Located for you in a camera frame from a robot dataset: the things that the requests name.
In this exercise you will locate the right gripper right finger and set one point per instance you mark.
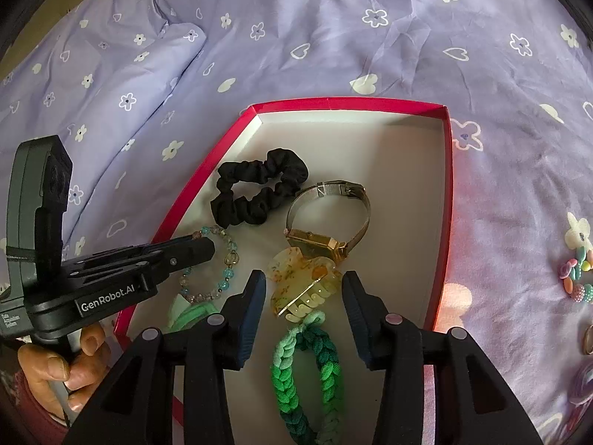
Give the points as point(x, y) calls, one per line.
point(473, 402)

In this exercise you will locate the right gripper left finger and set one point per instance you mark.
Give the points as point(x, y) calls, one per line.
point(134, 403)

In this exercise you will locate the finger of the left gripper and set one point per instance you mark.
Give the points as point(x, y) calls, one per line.
point(161, 260)
point(153, 243)

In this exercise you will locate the black fabric scrunchie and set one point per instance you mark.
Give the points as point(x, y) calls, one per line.
point(279, 178)

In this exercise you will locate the gold watch with metal band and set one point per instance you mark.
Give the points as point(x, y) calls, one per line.
point(328, 219)

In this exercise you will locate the lilac bow hair clip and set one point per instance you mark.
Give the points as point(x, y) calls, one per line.
point(580, 394)

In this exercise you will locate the translucent yellow claw clip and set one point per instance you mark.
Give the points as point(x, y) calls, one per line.
point(301, 285)

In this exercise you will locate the red shallow jewelry box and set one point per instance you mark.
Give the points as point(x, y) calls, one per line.
point(397, 153)

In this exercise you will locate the person's left hand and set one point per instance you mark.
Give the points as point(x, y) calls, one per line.
point(82, 376)

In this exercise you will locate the purple floral bed quilt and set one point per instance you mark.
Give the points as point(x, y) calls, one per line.
point(518, 90)

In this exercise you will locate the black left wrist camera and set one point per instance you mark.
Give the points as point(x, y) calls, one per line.
point(37, 200)

